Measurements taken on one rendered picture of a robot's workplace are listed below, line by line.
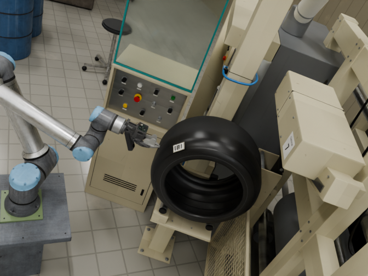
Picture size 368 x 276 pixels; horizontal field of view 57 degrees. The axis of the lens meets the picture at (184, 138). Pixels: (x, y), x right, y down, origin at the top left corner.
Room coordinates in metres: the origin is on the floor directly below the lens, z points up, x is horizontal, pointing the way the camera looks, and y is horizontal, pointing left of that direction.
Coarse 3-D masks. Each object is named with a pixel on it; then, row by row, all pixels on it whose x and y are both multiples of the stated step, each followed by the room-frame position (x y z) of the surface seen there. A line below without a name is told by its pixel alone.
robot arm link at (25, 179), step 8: (16, 168) 1.17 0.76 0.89; (24, 168) 1.19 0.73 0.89; (32, 168) 1.21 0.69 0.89; (40, 168) 1.25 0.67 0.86; (16, 176) 1.12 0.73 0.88; (24, 176) 1.14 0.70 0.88; (32, 176) 1.16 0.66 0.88; (40, 176) 1.19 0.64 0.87; (16, 184) 1.09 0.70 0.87; (24, 184) 1.11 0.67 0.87; (32, 184) 1.13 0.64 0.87; (40, 184) 1.20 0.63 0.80; (16, 192) 1.09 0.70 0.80; (24, 192) 1.10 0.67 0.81; (32, 192) 1.13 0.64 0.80; (16, 200) 1.09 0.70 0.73; (24, 200) 1.10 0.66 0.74; (32, 200) 1.14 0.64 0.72
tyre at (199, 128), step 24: (192, 120) 1.46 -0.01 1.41; (216, 120) 1.47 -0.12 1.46; (168, 144) 1.31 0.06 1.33; (192, 144) 1.28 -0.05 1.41; (216, 144) 1.30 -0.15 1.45; (240, 144) 1.36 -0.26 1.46; (168, 168) 1.25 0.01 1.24; (240, 168) 1.28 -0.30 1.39; (168, 192) 1.38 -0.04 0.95; (192, 192) 1.50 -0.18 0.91; (216, 192) 1.53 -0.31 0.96; (240, 192) 1.49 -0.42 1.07; (192, 216) 1.26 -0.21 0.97; (216, 216) 1.28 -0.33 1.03
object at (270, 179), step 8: (264, 152) 1.80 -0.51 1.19; (264, 160) 1.71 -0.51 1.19; (272, 160) 1.80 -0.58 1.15; (264, 168) 1.63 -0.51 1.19; (272, 168) 1.79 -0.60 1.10; (264, 176) 1.61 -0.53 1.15; (272, 176) 1.61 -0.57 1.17; (280, 176) 1.62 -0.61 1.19; (264, 184) 1.61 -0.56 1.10; (272, 184) 1.62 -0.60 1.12; (264, 192) 1.62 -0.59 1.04; (256, 200) 1.62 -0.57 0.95; (264, 200) 1.62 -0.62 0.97
